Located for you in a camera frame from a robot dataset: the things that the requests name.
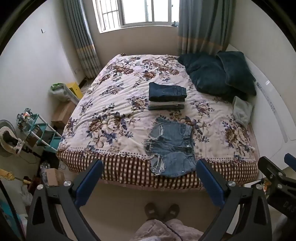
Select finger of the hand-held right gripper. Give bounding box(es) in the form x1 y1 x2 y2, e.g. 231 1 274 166
257 156 287 184
284 153 296 168

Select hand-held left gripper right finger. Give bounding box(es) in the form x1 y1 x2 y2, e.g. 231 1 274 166
195 159 273 241

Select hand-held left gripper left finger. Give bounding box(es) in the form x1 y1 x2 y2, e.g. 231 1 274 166
26 159 104 241

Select light blue denim shorts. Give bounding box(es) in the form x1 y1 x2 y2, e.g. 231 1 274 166
144 117 197 178

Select folded beige pants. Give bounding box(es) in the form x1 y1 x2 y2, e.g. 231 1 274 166
149 100 185 106

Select small cardboard box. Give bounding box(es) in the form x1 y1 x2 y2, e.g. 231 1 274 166
45 168 65 187

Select person's right slipper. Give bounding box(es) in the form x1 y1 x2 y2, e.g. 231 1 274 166
165 203 180 221

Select person's slipper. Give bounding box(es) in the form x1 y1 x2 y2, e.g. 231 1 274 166
165 203 180 221
144 202 161 221

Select clear plastic bottle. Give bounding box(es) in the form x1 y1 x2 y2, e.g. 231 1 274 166
39 162 50 186

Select white bed headboard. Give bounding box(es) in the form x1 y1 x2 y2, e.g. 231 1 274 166
225 44 296 163

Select grey crumpled cloth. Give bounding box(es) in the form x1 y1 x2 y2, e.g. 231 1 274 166
232 96 254 128

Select person's pajama legs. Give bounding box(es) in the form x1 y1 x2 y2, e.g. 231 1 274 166
135 219 204 241

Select white plastic bag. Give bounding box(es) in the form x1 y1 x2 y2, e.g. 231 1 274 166
20 184 33 207

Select person's left slipper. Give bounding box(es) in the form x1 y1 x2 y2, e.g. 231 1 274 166
144 202 161 221

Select teal shelf rack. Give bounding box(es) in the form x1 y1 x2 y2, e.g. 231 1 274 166
16 108 63 153

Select large cardboard box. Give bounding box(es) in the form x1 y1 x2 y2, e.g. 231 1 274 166
51 101 77 128

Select floral bed blanket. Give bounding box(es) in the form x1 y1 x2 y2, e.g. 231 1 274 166
57 54 259 189

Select folded grey jeans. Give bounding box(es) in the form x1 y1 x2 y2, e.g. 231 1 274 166
148 103 185 111

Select yellow box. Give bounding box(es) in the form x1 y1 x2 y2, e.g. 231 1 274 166
67 82 84 100

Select clear plastic bag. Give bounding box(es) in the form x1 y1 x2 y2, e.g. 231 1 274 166
49 83 79 104

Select dark teal pillow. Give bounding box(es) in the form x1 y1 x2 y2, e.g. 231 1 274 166
177 53 229 93
216 50 257 96

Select folded dark blue jeans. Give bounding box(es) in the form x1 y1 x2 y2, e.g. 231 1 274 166
149 82 187 103

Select grey-blue striped curtain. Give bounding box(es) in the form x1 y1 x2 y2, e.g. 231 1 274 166
63 0 102 79
177 0 235 57

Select window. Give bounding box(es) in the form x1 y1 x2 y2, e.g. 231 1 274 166
92 0 180 33

